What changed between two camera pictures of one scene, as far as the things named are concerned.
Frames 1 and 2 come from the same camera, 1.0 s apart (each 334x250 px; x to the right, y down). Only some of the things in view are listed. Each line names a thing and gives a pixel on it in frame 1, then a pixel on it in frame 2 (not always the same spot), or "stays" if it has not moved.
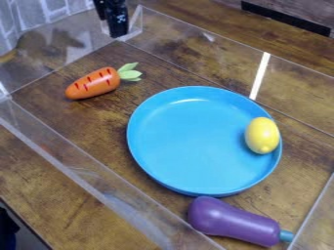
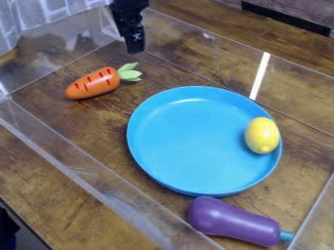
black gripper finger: x=113 y=12 -> x=128 y=19
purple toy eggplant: x=213 y=218 stays
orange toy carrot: x=100 y=81 stays
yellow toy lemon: x=262 y=136 stays
